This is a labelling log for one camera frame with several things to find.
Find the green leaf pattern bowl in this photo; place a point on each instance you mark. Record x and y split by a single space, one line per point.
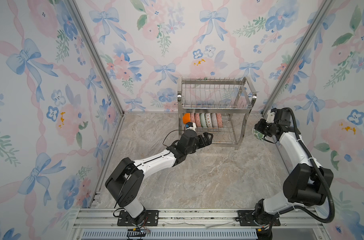
258 135

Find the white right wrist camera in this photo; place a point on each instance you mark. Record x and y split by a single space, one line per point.
271 115

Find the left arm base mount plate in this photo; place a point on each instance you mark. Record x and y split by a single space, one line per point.
148 218

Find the stainless steel dish rack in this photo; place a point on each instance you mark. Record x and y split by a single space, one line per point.
234 98

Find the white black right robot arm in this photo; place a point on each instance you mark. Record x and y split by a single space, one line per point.
307 187

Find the aluminium corner post left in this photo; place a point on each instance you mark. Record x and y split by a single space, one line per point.
85 34

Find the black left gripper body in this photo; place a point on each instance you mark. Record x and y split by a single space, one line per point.
199 143

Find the orange white bowl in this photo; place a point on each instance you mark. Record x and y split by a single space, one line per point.
187 118

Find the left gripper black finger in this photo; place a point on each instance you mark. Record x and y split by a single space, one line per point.
208 140
207 135

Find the pale green celadon bowl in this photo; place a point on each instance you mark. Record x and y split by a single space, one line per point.
203 120

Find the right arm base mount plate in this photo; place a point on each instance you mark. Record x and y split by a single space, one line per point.
249 218

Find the dark patterned bowl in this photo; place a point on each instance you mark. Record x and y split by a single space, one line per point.
198 120

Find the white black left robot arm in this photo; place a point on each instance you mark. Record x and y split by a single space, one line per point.
126 179

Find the green geometric pattern bowl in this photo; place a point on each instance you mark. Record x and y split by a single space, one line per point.
208 120

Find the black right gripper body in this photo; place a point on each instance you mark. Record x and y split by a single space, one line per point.
264 127

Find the dark speckled bowl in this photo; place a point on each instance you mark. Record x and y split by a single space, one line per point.
219 120

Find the purple glass bowl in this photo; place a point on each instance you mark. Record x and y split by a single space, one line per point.
214 120

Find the pink purple bowl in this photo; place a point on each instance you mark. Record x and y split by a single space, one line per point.
192 117

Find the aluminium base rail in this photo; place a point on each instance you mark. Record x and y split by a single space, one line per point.
168 224

